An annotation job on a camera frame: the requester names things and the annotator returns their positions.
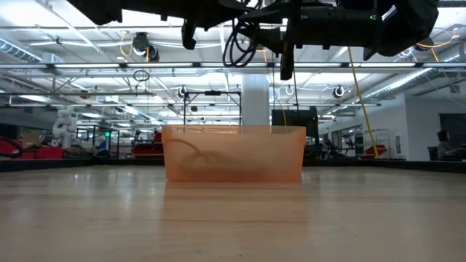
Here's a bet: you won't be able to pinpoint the black aluminium table frame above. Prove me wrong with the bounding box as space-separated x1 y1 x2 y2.
0 156 466 174

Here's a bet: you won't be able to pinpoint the yellow cable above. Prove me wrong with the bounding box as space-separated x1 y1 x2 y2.
347 46 380 158

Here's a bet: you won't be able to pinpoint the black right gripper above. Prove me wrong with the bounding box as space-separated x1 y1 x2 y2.
300 0 441 61

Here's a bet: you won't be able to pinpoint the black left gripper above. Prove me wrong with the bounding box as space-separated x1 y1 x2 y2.
181 0 301 82

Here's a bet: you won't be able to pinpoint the ceiling cable reel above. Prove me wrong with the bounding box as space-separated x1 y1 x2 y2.
131 31 160 62

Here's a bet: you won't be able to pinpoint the person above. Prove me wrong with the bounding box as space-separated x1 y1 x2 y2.
435 130 458 162

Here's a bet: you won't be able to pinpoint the white robot figure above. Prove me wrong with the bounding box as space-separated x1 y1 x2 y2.
52 105 78 149

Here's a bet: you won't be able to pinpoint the black USB-C cable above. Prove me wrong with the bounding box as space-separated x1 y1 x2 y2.
170 138 266 176

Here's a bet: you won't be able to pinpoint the black left wrist camera cable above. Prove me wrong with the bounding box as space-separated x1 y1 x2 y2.
221 17 260 69

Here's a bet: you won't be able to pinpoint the black screen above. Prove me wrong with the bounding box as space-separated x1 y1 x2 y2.
271 106 320 147

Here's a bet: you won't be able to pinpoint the black metal frame rig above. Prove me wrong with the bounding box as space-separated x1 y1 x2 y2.
183 90 243 127

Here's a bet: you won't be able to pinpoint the translucent orange plastic bin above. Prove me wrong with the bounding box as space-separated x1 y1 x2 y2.
161 124 307 183

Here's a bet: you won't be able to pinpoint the red storage bins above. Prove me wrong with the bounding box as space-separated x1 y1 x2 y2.
0 136 63 160

